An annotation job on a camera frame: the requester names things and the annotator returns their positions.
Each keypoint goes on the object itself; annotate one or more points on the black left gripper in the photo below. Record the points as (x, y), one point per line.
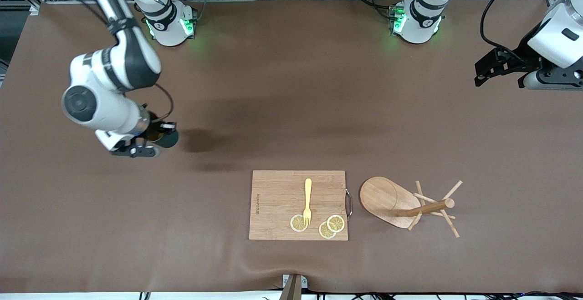
(522, 58)

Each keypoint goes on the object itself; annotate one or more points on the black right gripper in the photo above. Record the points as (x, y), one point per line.
(156, 129)

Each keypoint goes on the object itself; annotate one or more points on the dark green ribbed cup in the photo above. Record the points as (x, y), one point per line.
(168, 139)

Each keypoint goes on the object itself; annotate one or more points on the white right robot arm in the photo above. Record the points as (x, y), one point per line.
(109, 68)

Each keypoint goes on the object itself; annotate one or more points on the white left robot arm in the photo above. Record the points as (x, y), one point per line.
(416, 27)

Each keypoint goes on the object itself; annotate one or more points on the wooden mug tree rack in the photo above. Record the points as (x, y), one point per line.
(380, 195)

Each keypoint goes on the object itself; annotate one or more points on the brown table mat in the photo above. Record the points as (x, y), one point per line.
(136, 222)

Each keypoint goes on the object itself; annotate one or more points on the wooden cutting board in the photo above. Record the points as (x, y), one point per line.
(273, 200)

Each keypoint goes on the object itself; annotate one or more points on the yellow plastic fork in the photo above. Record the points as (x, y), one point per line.
(308, 190)

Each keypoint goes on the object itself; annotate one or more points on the lemon slice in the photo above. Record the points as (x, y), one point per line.
(325, 231)
(337, 222)
(296, 224)

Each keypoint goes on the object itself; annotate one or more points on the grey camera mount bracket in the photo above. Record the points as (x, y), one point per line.
(294, 288)

